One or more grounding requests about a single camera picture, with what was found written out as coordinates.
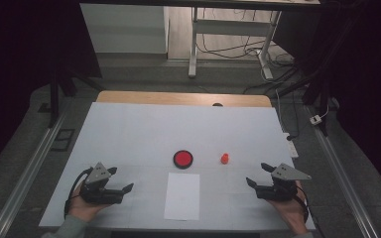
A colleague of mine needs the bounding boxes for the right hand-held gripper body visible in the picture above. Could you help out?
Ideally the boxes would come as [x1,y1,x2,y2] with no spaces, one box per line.
[255,163,313,202]

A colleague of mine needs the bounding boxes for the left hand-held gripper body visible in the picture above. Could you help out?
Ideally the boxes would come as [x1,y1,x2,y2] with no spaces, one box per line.
[78,162,124,205]

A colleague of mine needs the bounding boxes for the small white paper sheet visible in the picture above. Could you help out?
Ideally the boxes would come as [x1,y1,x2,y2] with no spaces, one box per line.
[163,172,201,222]

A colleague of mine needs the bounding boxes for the round red ink pad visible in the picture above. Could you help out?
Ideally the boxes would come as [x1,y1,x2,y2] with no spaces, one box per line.
[173,149,194,171]

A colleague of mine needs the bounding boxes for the person's left hand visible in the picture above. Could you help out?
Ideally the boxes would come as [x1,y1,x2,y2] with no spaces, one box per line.
[66,182,112,223]

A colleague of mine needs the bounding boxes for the person's right hand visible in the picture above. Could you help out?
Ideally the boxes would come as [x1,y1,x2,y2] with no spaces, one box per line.
[267,179,310,236]

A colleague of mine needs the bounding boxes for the white power strip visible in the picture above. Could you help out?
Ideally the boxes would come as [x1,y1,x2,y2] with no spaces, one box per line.
[282,132,300,159]

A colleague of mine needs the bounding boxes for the large white table cover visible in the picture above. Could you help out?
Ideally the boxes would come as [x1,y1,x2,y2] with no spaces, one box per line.
[39,101,317,231]

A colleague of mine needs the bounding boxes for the white plug adapter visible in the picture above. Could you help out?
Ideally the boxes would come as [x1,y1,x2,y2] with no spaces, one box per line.
[310,105,330,126]

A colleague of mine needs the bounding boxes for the black stand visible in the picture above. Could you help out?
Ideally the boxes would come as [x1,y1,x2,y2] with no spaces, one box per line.
[47,62,107,129]
[274,6,361,137]

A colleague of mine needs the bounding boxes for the black curtain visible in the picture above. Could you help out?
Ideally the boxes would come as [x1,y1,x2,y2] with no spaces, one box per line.
[0,0,103,181]
[272,0,381,202]

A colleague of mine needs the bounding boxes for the white cabinet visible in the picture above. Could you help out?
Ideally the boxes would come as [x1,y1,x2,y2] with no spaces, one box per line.
[79,3,170,55]

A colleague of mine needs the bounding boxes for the white-legged desk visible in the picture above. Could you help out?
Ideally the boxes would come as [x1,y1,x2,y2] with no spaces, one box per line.
[78,0,321,80]

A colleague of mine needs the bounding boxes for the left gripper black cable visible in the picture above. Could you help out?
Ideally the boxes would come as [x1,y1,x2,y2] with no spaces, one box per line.
[63,167,94,219]

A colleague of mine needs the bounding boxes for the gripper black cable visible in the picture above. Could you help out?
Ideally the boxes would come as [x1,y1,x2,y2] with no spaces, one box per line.
[294,184,325,238]
[63,167,94,219]

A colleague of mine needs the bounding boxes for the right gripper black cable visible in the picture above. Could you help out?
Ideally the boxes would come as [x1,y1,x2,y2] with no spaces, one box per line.
[294,184,325,238]

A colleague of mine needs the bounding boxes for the black floor socket frame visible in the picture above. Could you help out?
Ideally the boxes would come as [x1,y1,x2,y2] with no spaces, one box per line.
[50,128,76,153]

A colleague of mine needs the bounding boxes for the aluminium floor rail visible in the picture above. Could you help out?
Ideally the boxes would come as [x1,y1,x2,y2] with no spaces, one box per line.
[305,104,380,238]
[0,112,67,238]

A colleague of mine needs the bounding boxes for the black floor cables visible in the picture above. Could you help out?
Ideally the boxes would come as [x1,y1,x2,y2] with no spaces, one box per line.
[196,8,301,95]

